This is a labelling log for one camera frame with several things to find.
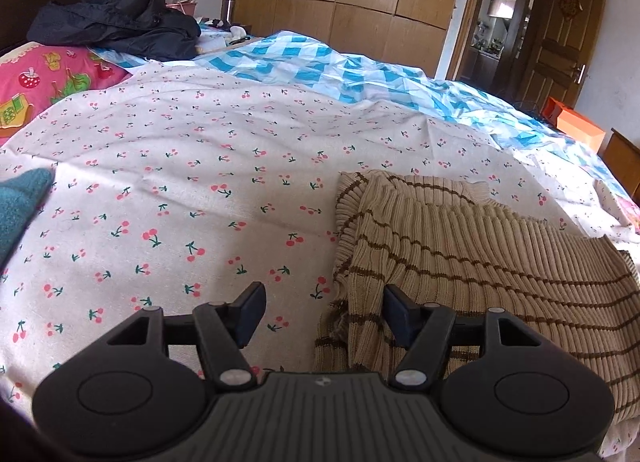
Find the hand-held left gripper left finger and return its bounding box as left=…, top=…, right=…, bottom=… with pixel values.
left=106, top=281, right=268, bottom=391

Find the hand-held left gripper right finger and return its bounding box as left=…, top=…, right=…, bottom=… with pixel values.
left=383, top=284, right=546, bottom=391

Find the beige brown-striped knit sweater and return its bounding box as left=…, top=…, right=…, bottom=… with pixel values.
left=312, top=169, right=640, bottom=458

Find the white cherry-print bed sheet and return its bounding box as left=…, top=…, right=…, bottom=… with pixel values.
left=0, top=62, right=640, bottom=460

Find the pink printed bedding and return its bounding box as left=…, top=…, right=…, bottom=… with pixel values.
left=619, top=191, right=640, bottom=233

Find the blue fleece cloth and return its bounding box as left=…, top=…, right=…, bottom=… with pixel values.
left=0, top=168, right=56, bottom=267

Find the orange box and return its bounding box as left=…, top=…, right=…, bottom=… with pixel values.
left=542, top=96, right=607, bottom=153

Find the blue white checked quilt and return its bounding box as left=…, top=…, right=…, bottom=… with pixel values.
left=92, top=30, right=621, bottom=183

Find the wooden bedside cabinet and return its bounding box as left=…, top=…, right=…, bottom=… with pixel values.
left=600, top=128, right=640, bottom=193

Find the brown wooden door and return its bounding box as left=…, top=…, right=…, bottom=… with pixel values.
left=515, top=0, right=611, bottom=112

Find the pink cartoon-print pillow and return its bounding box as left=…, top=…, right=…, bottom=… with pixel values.
left=0, top=40, right=133, bottom=145

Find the dark navy jacket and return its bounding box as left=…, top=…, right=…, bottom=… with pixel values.
left=26, top=0, right=202, bottom=62

